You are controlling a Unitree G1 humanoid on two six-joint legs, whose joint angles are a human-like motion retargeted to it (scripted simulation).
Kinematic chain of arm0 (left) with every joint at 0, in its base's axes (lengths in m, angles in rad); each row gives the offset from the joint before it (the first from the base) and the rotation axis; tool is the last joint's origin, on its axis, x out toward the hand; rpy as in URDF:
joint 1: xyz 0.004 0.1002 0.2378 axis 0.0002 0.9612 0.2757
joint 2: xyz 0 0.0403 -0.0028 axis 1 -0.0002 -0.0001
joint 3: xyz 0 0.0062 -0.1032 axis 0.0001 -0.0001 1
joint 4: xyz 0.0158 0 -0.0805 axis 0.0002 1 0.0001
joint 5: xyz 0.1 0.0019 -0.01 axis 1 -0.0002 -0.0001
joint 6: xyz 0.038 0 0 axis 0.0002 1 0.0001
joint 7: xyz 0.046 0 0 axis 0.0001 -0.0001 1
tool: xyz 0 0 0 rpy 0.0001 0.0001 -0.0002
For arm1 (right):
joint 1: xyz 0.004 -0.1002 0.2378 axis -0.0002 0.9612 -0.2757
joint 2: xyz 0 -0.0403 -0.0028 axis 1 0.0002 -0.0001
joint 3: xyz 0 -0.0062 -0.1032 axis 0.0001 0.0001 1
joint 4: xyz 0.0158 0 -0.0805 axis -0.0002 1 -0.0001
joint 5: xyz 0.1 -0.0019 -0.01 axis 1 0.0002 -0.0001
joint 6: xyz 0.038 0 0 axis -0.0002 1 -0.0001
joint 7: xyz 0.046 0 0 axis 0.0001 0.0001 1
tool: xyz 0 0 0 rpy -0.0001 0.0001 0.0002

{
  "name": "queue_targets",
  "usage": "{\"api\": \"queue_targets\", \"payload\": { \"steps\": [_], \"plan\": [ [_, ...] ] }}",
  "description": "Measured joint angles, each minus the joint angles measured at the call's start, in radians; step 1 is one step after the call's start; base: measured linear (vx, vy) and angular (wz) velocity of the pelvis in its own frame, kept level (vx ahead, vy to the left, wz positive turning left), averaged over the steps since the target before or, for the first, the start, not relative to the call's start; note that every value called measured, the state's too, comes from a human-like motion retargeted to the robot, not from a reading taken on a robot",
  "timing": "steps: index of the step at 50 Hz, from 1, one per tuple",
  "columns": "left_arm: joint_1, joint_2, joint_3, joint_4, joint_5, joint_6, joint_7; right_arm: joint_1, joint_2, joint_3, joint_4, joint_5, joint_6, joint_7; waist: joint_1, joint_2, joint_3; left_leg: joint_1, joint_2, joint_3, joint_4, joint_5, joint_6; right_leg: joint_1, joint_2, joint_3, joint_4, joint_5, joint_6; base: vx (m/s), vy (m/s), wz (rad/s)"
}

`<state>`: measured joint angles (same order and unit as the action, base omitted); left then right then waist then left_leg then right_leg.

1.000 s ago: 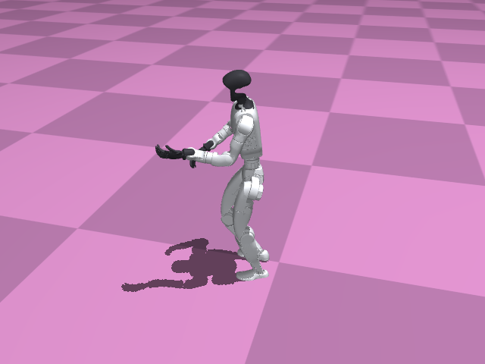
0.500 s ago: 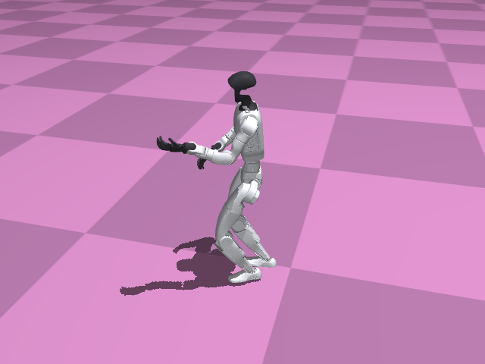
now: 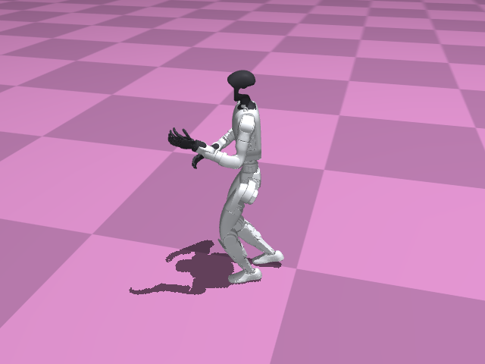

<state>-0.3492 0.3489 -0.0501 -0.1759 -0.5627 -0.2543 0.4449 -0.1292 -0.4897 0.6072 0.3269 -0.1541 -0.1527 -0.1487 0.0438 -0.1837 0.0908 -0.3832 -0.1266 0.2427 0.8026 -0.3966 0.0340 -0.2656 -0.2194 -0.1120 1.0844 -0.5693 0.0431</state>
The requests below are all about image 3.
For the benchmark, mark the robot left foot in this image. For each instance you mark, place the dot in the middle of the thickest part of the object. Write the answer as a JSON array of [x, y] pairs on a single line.
[[241, 276]]

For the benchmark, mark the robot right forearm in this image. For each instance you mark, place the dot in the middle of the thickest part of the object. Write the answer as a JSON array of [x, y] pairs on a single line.
[[225, 140]]

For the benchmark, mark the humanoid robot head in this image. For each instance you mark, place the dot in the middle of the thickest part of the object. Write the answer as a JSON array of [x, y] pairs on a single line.
[[242, 79]]

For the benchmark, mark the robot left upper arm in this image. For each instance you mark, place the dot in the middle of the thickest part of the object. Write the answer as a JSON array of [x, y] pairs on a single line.
[[245, 130]]

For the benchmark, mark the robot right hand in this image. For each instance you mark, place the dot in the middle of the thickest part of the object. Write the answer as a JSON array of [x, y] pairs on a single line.
[[198, 157]]

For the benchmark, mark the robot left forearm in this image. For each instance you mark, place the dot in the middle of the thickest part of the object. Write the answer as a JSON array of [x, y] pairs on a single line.
[[220, 157]]

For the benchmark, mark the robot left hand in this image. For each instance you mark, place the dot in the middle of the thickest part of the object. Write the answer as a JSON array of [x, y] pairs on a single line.
[[184, 142]]

